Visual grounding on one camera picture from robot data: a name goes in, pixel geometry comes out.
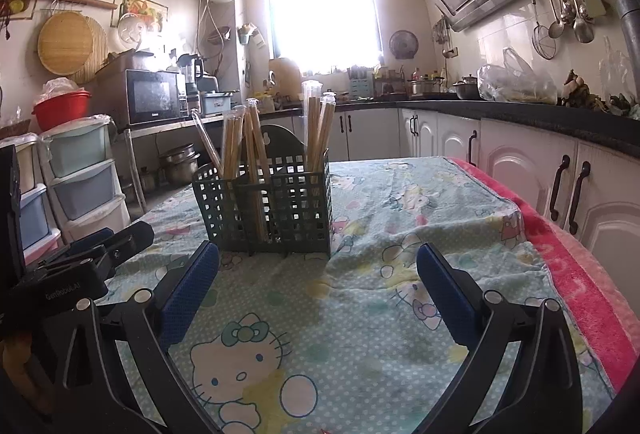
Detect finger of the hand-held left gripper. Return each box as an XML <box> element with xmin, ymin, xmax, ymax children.
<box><xmin>95</xmin><ymin>220</ymin><xmax>155</xmax><ymax>275</ymax></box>
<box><xmin>47</xmin><ymin>227</ymin><xmax>117</xmax><ymax>265</ymax></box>

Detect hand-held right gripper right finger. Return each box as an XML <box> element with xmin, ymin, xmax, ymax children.
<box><xmin>410</xmin><ymin>241</ymin><xmax>583</xmax><ymax>434</ymax></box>

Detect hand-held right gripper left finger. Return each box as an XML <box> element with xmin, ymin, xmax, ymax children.
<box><xmin>52</xmin><ymin>240</ymin><xmax>223</xmax><ymax>434</ymax></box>

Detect green plastic utensil holder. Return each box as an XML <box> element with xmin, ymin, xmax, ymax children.
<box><xmin>191</xmin><ymin>124</ymin><xmax>333</xmax><ymax>257</ymax></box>

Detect bunch of wooden chopsticks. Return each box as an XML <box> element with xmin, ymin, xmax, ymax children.
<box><xmin>190</xmin><ymin>80</ymin><xmax>338</xmax><ymax>245</ymax></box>

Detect person's left hand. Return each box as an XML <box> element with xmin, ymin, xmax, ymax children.
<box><xmin>1</xmin><ymin>338</ymin><xmax>51</xmax><ymax>417</ymax></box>

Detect green topped plastic drawer tower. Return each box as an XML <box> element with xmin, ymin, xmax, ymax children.
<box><xmin>39</xmin><ymin>114</ymin><xmax>132</xmax><ymax>245</ymax></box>

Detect stacked stainless steel pots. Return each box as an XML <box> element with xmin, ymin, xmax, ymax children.
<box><xmin>160</xmin><ymin>144</ymin><xmax>201</xmax><ymax>185</ymax></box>

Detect cartoon print bedsheet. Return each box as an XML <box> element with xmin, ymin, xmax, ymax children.
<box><xmin>95</xmin><ymin>156</ymin><xmax>613</xmax><ymax>434</ymax></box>

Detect metal shelf rack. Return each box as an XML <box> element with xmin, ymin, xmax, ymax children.
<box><xmin>115</xmin><ymin>114</ymin><xmax>236</xmax><ymax>215</ymax></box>

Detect pink blanket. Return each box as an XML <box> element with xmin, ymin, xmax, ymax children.
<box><xmin>445</xmin><ymin>156</ymin><xmax>640</xmax><ymax>395</ymax></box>

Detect red plastic basin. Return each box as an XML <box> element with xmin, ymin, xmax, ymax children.
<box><xmin>32</xmin><ymin>90</ymin><xmax>93</xmax><ymax>132</ymax></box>

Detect microwave oven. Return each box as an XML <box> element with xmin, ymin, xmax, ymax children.
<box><xmin>107</xmin><ymin>69</ymin><xmax>182</xmax><ymax>126</ymax></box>

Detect white base cabinets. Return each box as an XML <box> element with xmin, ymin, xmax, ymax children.
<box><xmin>260</xmin><ymin>106</ymin><xmax>640</xmax><ymax>310</ymax></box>

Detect white plastic bag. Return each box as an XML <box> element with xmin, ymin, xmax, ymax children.
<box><xmin>42</xmin><ymin>76</ymin><xmax>81</xmax><ymax>96</ymax></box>

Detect grey storage box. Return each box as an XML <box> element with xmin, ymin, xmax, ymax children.
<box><xmin>200</xmin><ymin>90</ymin><xmax>240</xmax><ymax>114</ymax></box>

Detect blender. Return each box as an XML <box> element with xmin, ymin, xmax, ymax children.
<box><xmin>177</xmin><ymin>53</ymin><xmax>206</xmax><ymax>115</ymax></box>

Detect black countertop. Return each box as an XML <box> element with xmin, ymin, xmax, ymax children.
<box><xmin>220</xmin><ymin>96</ymin><xmax>640</xmax><ymax>160</ymax></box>

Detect round bamboo tray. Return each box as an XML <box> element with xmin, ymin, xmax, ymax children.
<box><xmin>37</xmin><ymin>10</ymin><xmax>108</xmax><ymax>85</ymax></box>

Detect steel lidded pot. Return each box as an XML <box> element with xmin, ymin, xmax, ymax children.
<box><xmin>452</xmin><ymin>74</ymin><xmax>481</xmax><ymax>101</ymax></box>

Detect steel stock pot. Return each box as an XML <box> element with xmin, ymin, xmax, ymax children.
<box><xmin>409</xmin><ymin>79</ymin><xmax>443</xmax><ymax>97</ymax></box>

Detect plastic bag with food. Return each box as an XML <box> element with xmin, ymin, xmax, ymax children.
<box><xmin>476</xmin><ymin>46</ymin><xmax>558</xmax><ymax>104</ymax></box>

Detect teal knife rack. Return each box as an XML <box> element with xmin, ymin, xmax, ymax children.
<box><xmin>347</xmin><ymin>66</ymin><xmax>373</xmax><ymax>99</ymax></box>

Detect wooden cutting board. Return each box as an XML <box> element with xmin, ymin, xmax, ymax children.
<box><xmin>268</xmin><ymin>57</ymin><xmax>302</xmax><ymax>97</ymax></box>

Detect pile of leaf wrapped dumplings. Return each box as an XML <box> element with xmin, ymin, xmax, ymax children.
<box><xmin>560</xmin><ymin>69</ymin><xmax>640</xmax><ymax>120</ymax></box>

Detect small cluster of hanging ladles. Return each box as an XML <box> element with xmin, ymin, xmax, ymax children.
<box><xmin>432</xmin><ymin>16</ymin><xmax>451</xmax><ymax>57</ymax></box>

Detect clear plastic bag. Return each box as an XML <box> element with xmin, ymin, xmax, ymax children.
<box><xmin>600</xmin><ymin>36</ymin><xmax>638</xmax><ymax>107</ymax></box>

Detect kitchen window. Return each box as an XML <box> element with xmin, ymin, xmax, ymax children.
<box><xmin>265</xmin><ymin>0</ymin><xmax>381</xmax><ymax>72</ymax></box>

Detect grey pipe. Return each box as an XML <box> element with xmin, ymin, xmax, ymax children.
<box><xmin>615</xmin><ymin>0</ymin><xmax>640</xmax><ymax>100</ymax></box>

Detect small round wall fan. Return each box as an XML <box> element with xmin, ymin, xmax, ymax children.
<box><xmin>389</xmin><ymin>30</ymin><xmax>418</xmax><ymax>60</ymax></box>

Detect hanging wire strainer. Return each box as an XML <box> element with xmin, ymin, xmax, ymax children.
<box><xmin>527</xmin><ymin>0</ymin><xmax>557</xmax><ymax>61</ymax></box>

